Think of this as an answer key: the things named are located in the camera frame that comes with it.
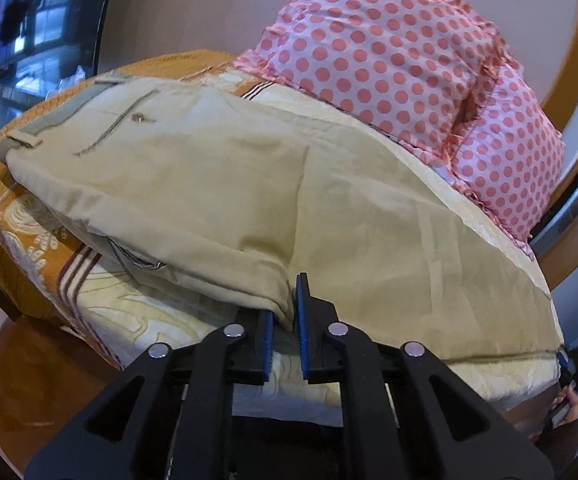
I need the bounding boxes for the beige khaki pants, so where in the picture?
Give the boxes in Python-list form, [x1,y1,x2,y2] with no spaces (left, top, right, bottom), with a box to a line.
[0,77,562,361]

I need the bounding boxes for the person's right hand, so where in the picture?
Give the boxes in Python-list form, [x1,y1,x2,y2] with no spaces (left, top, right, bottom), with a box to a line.
[552,386,578,427]

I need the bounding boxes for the round wooden stool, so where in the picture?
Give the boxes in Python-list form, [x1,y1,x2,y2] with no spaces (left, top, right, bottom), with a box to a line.
[0,316,120,474]

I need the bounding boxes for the cream floral bedspread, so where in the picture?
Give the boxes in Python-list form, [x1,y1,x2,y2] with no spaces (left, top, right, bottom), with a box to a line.
[0,49,559,422]

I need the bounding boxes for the pink polka dot pillow back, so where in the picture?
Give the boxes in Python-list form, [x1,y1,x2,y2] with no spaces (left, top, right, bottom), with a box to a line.
[448,61,565,252]

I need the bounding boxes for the pink polka dot pillow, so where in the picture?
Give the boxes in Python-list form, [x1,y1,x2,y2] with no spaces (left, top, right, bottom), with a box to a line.
[234,0,505,166]
[448,61,565,252]

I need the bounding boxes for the pink polka dot pillow front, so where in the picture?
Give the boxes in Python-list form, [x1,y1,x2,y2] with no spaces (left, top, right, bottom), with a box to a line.
[234,0,505,166]

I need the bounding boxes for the black flat screen television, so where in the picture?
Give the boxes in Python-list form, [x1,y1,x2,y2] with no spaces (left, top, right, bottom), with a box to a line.
[0,0,109,101]

